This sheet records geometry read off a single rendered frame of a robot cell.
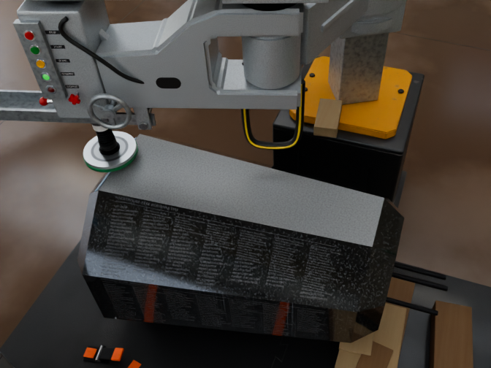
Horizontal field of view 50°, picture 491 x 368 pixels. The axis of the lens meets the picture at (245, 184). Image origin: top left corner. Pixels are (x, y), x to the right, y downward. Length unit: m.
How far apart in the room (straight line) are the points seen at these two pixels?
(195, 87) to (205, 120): 1.88
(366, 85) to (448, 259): 1.06
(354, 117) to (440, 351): 1.09
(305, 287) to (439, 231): 1.32
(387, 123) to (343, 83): 0.26
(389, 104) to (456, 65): 1.81
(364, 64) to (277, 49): 0.78
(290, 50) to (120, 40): 0.56
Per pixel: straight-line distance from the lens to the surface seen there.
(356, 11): 2.06
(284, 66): 1.71
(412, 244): 2.96
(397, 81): 2.66
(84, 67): 1.81
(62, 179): 3.48
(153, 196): 2.03
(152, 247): 2.03
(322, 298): 1.90
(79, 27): 1.73
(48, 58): 1.82
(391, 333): 2.38
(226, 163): 2.10
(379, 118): 2.42
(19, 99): 2.23
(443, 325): 2.59
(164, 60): 1.73
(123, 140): 2.21
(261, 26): 1.61
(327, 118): 2.32
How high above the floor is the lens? 2.32
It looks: 47 degrees down
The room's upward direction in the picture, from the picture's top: 4 degrees counter-clockwise
